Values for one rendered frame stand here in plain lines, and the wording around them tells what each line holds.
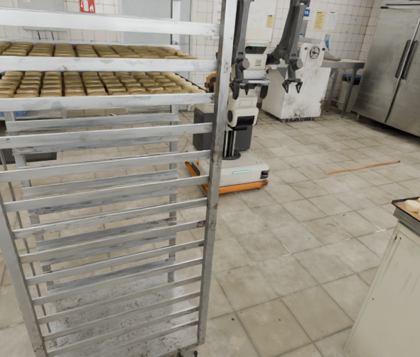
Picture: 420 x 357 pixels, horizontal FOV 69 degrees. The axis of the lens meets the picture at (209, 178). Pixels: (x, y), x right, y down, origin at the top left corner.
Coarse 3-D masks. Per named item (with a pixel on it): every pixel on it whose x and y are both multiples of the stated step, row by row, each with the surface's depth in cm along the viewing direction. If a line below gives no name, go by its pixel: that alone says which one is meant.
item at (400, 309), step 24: (408, 240) 106; (384, 264) 117; (408, 264) 107; (384, 288) 118; (408, 288) 108; (360, 312) 131; (384, 312) 119; (408, 312) 109; (360, 336) 132; (384, 336) 120; (408, 336) 109
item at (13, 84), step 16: (0, 80) 87; (16, 80) 89; (32, 80) 90; (48, 80) 91; (64, 80) 94; (80, 80) 95; (96, 80) 96; (112, 80) 98; (128, 80) 99; (144, 80) 101; (160, 80) 103; (176, 80) 105; (0, 96) 72; (16, 96) 73; (32, 96) 75; (48, 96) 76
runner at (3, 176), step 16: (112, 160) 86; (128, 160) 88; (144, 160) 90; (160, 160) 92; (176, 160) 94; (192, 160) 96; (0, 176) 76; (16, 176) 78; (32, 176) 79; (48, 176) 81
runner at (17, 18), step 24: (0, 24) 63; (24, 24) 65; (48, 24) 66; (72, 24) 68; (96, 24) 70; (120, 24) 72; (144, 24) 74; (168, 24) 76; (192, 24) 78; (216, 24) 80
